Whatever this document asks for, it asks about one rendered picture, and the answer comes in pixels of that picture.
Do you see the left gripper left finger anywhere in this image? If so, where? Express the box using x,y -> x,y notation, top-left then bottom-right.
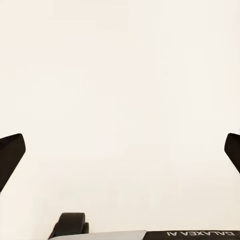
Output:
0,133 -> 26,193

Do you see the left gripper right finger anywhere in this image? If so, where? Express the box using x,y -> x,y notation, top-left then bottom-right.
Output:
224,133 -> 240,173

